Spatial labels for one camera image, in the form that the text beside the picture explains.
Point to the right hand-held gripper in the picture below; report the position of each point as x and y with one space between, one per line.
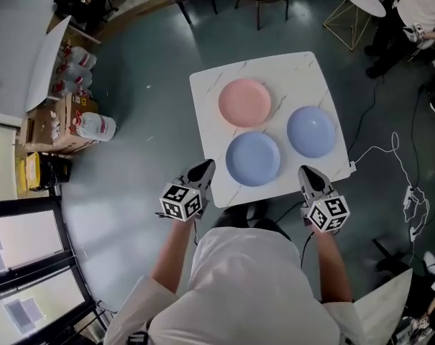
321 203

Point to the black equipment case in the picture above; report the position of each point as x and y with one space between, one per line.
53 171

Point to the black floor stand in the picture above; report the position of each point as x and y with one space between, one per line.
391 261

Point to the person's right forearm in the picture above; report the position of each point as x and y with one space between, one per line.
332 264

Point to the brown cardboard box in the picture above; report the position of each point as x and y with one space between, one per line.
48 128

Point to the white charger plug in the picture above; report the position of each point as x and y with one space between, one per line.
353 166

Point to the person's left forearm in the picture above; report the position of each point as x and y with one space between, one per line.
174 257

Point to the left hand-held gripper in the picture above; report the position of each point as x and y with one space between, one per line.
188 196

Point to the person's white shirt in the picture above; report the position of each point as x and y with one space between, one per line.
246 293

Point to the black window frame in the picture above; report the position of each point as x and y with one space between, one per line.
64 228

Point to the pink plate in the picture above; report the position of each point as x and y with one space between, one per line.
244 102

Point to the person's black trousers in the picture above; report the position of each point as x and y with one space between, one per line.
238 216

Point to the clear water jug red label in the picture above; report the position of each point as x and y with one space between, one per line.
71 89
82 56
75 74
95 126

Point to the white flat board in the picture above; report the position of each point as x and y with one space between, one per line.
48 63

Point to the yellow plastic box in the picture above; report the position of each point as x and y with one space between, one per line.
28 173

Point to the white power strip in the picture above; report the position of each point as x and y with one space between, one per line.
408 197

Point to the blue plate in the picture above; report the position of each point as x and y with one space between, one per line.
253 159
311 132

